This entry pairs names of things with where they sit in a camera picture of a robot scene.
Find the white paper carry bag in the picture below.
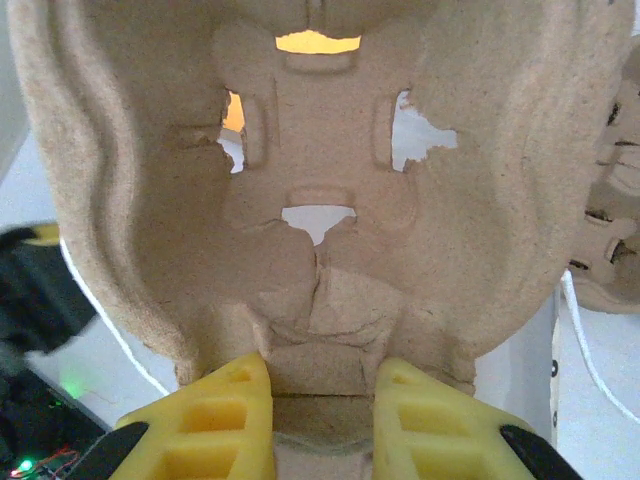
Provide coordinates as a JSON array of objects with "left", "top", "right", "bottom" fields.
[{"left": 59, "top": 239, "right": 640, "bottom": 480}]

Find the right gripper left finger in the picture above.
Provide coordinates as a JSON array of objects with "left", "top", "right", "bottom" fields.
[{"left": 79, "top": 352, "right": 277, "bottom": 480}]

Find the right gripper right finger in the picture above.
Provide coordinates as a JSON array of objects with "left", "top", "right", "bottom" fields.
[{"left": 372, "top": 355, "right": 585, "bottom": 480}]

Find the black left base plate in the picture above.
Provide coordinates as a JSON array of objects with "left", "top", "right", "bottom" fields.
[{"left": 0, "top": 359, "right": 114, "bottom": 480}]

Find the brown pulp cup carrier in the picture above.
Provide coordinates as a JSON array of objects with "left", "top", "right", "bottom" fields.
[
  {"left": 9, "top": 0, "right": 636, "bottom": 480},
  {"left": 567, "top": 39, "right": 640, "bottom": 316}
]

